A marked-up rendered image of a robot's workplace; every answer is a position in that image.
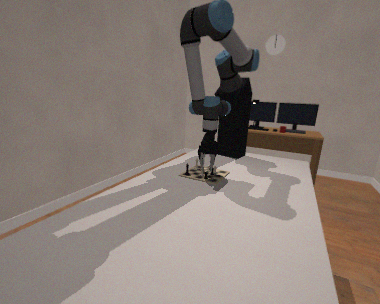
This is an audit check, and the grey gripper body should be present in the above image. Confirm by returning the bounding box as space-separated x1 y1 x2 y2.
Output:
201 129 218 154

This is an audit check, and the black and cream chessboard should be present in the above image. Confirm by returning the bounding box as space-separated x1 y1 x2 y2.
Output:
179 165 230 185

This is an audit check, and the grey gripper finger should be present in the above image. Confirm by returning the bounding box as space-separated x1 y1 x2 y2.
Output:
198 145 205 171
209 154 217 171

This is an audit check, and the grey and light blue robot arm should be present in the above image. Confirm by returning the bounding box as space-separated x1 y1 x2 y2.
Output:
180 0 259 130

